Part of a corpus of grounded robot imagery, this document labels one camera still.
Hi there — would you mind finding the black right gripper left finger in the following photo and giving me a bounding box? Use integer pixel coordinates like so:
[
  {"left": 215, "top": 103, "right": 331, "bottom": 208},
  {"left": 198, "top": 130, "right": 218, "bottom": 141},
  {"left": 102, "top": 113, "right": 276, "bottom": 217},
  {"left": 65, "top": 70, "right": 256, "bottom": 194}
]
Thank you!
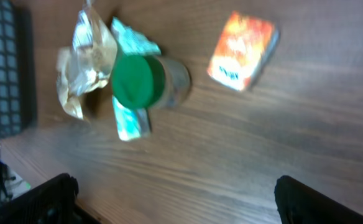
[{"left": 0, "top": 173, "right": 79, "bottom": 224}]

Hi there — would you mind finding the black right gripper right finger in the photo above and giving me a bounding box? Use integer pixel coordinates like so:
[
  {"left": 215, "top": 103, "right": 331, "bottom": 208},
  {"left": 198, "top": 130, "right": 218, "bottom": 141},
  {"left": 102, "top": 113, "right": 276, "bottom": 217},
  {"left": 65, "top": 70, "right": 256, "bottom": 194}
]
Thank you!
[{"left": 274, "top": 175, "right": 363, "bottom": 224}]

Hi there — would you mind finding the clear brown crinkled bag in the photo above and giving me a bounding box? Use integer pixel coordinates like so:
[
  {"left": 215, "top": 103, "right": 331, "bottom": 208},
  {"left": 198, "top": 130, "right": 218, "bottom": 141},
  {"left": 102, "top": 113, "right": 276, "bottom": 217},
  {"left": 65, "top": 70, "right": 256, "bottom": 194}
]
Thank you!
[{"left": 56, "top": 1, "right": 117, "bottom": 119}]

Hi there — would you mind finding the green lid jar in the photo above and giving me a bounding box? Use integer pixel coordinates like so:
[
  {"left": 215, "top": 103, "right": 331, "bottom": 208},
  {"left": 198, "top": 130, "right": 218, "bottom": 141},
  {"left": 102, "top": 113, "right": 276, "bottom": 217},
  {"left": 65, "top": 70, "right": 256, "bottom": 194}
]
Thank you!
[{"left": 111, "top": 55, "right": 191, "bottom": 110}]

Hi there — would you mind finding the orange small carton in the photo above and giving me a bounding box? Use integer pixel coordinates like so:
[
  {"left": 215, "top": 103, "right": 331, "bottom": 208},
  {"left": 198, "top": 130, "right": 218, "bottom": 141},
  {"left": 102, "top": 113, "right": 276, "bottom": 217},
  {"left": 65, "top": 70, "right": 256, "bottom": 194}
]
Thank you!
[{"left": 207, "top": 11, "right": 280, "bottom": 91}]

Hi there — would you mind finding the teal white snack packet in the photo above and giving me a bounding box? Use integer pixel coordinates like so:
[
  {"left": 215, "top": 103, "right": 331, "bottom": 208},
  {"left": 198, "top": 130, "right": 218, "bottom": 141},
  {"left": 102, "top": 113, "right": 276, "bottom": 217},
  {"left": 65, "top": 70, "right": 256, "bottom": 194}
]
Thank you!
[{"left": 111, "top": 17, "right": 162, "bottom": 55}]

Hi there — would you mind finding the grey plastic mesh basket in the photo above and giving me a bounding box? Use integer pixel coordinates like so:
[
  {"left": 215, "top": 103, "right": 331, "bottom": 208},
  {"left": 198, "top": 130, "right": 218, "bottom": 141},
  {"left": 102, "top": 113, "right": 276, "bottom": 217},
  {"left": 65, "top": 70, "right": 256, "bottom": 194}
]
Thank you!
[{"left": 0, "top": 1, "right": 37, "bottom": 139}]

